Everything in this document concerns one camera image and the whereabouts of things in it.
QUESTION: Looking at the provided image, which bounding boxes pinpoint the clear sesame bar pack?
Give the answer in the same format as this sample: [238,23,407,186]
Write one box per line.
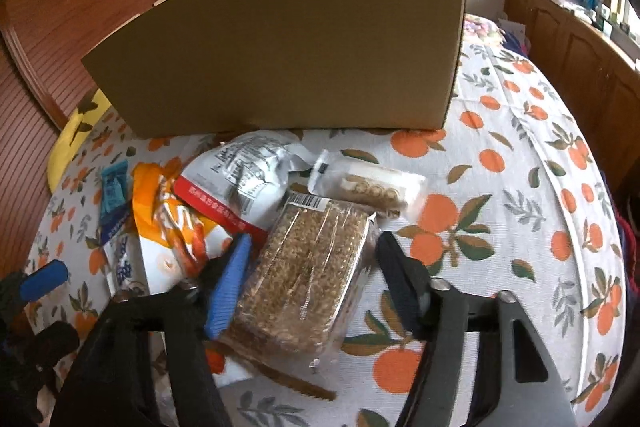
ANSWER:
[221,192,380,401]

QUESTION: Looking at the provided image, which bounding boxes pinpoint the white red snack bag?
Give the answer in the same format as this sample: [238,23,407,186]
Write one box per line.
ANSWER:
[174,130,317,247]

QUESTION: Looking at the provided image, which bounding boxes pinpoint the blue white snack packet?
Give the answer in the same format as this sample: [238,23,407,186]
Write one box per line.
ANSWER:
[103,232,149,297]

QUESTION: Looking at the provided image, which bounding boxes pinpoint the teal small packet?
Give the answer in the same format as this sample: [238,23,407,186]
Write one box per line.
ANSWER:
[99,160,130,245]

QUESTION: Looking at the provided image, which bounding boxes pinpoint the orange white snack bag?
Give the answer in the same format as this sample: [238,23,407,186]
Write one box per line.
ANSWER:
[132,158,231,294]

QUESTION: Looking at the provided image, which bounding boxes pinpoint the orange print bed sheet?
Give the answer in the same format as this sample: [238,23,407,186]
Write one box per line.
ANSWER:
[27,16,627,426]

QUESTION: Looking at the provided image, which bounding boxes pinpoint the yellow pillow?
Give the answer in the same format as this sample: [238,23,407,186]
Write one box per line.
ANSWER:
[47,89,111,193]

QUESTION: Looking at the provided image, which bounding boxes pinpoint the small white snack packet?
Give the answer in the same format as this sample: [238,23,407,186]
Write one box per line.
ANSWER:
[307,150,427,220]

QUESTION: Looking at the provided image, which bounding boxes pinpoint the wooden side cabinet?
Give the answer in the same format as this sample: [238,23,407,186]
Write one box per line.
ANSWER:
[503,0,639,197]

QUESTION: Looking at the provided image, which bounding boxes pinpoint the wooden sliding wardrobe door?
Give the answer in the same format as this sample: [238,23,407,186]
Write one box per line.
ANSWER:
[1,0,156,273]

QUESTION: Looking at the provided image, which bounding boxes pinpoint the brown cardboard box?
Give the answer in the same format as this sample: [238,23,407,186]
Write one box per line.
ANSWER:
[82,0,466,138]

